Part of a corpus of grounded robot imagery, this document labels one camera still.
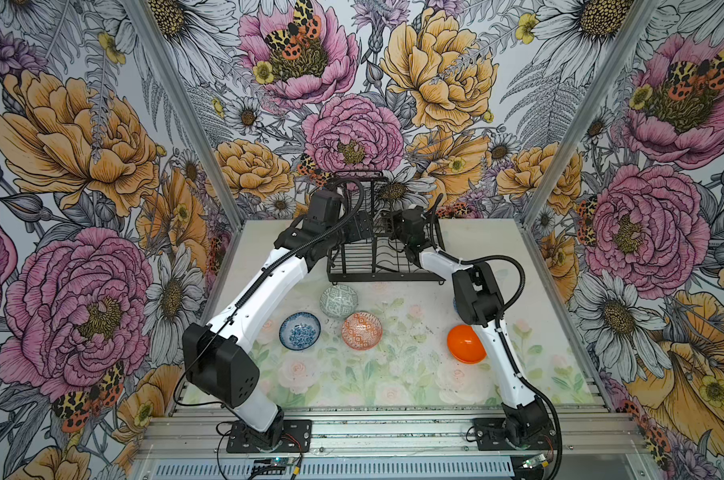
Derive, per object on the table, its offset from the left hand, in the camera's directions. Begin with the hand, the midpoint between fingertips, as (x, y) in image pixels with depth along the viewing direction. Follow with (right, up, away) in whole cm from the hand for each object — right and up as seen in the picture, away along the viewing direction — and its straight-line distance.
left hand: (358, 233), depth 80 cm
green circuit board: (-18, -54, -9) cm, 57 cm away
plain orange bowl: (+30, -31, +5) cm, 43 cm away
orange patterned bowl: (+1, -29, +12) cm, 31 cm away
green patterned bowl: (-7, -21, +18) cm, 29 cm away
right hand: (+6, +8, +26) cm, 28 cm away
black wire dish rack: (+5, -8, +28) cm, 29 cm away
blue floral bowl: (-18, -29, +11) cm, 36 cm away
